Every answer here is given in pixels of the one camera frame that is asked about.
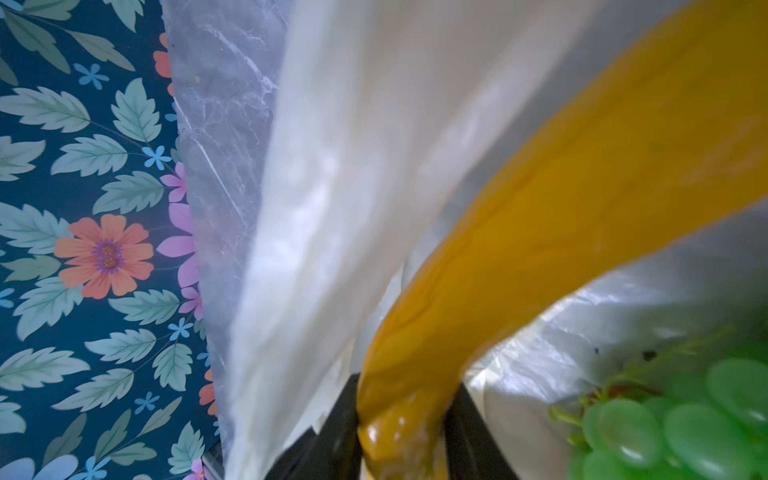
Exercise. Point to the cream plastic bag with fruit print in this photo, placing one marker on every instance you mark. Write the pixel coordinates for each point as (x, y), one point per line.
(392, 117)

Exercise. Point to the yellow fake banana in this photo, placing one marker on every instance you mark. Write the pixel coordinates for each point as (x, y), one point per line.
(671, 138)

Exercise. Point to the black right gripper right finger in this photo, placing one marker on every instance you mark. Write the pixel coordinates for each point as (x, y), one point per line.
(472, 453)

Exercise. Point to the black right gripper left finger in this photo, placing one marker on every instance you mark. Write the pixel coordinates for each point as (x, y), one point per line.
(333, 453)

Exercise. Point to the green fake grape bunch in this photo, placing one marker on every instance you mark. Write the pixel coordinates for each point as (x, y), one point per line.
(683, 413)

